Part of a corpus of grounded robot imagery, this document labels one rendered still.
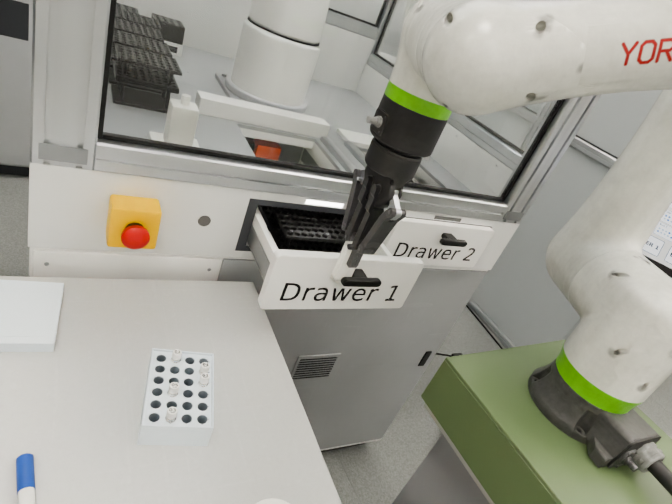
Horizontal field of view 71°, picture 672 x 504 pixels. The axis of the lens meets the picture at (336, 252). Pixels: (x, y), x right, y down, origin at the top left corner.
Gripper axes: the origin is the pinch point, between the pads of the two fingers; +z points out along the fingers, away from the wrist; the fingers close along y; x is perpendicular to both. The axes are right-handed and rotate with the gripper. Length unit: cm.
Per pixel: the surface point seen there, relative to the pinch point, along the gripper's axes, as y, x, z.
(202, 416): 15.3, -23.0, 14.2
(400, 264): -1.4, 12.1, 1.1
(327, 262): -1.5, -2.5, 1.4
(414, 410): -31, 84, 93
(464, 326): -76, 147, 93
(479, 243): -16.0, 46.2, 4.3
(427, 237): -16.0, 29.8, 3.9
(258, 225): -15.7, -9.5, 4.4
